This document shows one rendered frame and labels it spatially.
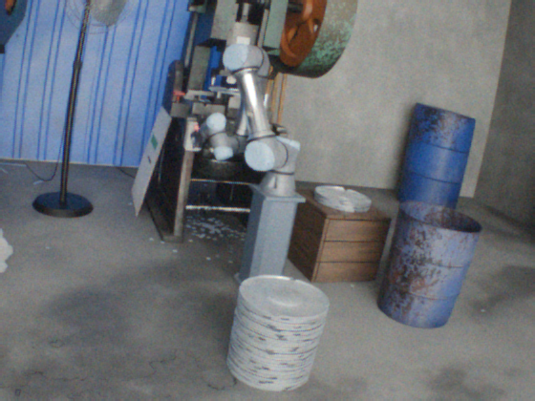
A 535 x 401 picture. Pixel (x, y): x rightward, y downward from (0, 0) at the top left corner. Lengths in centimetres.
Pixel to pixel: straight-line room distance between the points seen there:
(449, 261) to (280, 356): 94
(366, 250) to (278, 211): 61
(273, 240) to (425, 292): 70
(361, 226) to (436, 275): 51
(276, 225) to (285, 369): 77
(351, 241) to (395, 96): 250
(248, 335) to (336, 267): 104
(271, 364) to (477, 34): 442
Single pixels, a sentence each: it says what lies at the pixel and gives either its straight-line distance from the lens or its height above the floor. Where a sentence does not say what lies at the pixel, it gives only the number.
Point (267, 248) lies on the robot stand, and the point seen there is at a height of 22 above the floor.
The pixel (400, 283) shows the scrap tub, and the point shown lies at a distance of 231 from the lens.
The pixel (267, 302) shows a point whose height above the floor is 29.
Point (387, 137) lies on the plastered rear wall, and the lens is 486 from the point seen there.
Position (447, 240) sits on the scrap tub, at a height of 43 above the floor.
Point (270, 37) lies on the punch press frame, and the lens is 284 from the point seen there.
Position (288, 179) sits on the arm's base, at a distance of 219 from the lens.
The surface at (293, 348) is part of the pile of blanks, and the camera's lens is 163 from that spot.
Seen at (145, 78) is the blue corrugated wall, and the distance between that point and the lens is 395.
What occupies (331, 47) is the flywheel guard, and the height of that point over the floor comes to 112.
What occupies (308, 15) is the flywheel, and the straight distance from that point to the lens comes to 299.
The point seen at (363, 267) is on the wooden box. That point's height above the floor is 8.
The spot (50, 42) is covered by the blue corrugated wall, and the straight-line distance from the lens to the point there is 390.
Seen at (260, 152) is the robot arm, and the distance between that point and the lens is 203.
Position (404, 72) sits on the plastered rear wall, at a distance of 486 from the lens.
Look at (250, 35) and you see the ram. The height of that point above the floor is 111.
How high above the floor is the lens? 101
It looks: 16 degrees down
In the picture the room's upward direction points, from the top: 11 degrees clockwise
